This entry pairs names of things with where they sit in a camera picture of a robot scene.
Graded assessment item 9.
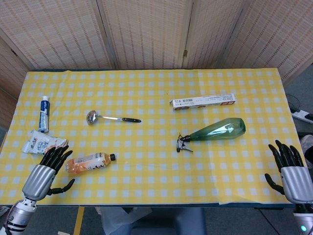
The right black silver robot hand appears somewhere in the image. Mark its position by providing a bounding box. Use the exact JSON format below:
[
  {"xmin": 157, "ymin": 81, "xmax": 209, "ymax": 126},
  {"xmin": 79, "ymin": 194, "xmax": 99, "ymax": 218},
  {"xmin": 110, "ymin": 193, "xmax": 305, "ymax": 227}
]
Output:
[{"xmin": 265, "ymin": 140, "xmax": 313, "ymax": 204}]

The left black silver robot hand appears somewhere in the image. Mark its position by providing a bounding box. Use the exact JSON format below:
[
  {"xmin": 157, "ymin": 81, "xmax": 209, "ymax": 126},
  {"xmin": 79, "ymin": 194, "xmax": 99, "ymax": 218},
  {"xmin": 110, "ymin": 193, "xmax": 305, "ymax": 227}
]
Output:
[{"xmin": 22, "ymin": 145, "xmax": 75, "ymax": 202}]

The green spray bottle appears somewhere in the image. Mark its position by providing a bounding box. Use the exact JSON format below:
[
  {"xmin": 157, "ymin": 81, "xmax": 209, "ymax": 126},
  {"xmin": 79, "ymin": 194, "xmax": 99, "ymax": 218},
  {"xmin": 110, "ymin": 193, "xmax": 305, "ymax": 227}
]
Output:
[{"xmin": 177, "ymin": 117, "xmax": 246, "ymax": 153}]

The orange drink bottle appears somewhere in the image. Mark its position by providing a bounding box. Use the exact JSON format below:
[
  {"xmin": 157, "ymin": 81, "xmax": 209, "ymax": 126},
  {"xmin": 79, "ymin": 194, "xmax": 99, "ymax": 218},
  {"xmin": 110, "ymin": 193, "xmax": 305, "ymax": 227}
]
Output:
[{"xmin": 66, "ymin": 152, "xmax": 116, "ymax": 174}]

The white snack packet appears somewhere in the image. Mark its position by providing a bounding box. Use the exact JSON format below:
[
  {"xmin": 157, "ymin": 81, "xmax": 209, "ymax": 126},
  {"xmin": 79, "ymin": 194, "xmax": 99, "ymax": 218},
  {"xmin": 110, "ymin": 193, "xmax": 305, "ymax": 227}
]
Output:
[{"xmin": 22, "ymin": 129, "xmax": 68, "ymax": 155}]

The blue white toothpaste tube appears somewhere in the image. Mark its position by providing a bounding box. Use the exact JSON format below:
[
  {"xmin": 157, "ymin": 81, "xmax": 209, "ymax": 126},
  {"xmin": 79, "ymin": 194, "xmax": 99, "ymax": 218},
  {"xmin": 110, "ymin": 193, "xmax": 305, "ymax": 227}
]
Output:
[{"xmin": 38, "ymin": 95, "xmax": 51, "ymax": 133}]

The white power strip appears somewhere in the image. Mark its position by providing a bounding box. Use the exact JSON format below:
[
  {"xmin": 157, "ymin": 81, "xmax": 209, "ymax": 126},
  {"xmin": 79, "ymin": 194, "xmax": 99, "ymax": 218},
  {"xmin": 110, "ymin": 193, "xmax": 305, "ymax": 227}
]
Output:
[{"xmin": 291, "ymin": 109, "xmax": 313, "ymax": 124}]

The yellow checked tablecloth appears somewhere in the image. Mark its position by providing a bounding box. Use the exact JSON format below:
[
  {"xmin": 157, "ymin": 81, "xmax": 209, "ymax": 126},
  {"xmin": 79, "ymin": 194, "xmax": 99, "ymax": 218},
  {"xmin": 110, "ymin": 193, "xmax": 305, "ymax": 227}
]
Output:
[{"xmin": 0, "ymin": 69, "xmax": 306, "ymax": 206}]

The long white cardboard box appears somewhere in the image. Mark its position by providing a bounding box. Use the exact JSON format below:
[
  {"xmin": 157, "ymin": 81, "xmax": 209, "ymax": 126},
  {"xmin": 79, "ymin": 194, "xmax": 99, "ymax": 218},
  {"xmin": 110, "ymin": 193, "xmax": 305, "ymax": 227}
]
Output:
[{"xmin": 171, "ymin": 94, "xmax": 237, "ymax": 111}]

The blue chair seat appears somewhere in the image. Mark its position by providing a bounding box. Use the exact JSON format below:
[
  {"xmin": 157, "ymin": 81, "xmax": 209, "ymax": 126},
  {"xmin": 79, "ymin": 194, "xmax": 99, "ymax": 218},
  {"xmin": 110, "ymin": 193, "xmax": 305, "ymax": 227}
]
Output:
[{"xmin": 122, "ymin": 207, "xmax": 208, "ymax": 235}]

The woven folding screen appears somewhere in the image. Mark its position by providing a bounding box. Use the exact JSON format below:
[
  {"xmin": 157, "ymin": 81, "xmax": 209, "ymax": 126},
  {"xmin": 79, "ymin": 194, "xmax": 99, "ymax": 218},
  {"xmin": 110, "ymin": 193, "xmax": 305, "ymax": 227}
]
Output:
[{"xmin": 0, "ymin": 0, "xmax": 313, "ymax": 128}]

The black cable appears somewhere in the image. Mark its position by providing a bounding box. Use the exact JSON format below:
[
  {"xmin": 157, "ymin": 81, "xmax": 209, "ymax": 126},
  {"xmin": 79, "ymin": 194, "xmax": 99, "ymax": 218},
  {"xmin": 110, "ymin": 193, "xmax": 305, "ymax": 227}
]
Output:
[{"xmin": 286, "ymin": 93, "xmax": 302, "ymax": 112}]

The steel ladle black handle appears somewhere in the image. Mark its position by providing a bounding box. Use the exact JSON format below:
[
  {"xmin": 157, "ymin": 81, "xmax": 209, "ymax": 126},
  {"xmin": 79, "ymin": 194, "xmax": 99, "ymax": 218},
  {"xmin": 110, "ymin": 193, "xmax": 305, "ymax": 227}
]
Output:
[{"xmin": 86, "ymin": 110, "xmax": 142, "ymax": 126}]

